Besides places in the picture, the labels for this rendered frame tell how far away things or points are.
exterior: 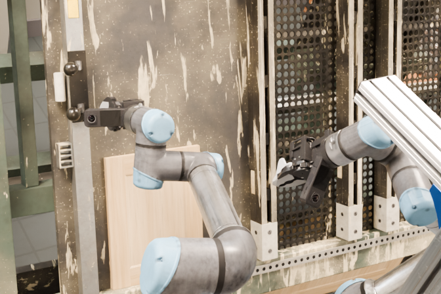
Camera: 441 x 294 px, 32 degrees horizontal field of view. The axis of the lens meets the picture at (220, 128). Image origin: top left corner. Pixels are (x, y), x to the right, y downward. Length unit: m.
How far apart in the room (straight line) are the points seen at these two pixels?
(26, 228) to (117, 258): 1.37
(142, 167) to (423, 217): 0.67
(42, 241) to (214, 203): 2.00
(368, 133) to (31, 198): 1.06
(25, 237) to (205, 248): 2.18
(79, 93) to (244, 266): 0.84
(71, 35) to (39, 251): 1.62
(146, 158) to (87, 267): 0.57
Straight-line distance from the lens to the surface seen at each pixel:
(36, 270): 2.48
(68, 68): 2.05
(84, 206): 2.25
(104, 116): 1.97
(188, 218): 2.42
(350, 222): 2.72
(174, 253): 1.50
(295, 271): 2.67
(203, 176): 1.80
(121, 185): 2.30
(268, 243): 2.54
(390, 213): 2.84
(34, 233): 3.66
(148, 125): 1.80
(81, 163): 2.22
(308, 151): 1.76
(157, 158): 1.84
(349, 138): 1.65
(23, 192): 2.27
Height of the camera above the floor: 2.78
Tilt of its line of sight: 39 degrees down
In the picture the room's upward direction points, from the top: 19 degrees clockwise
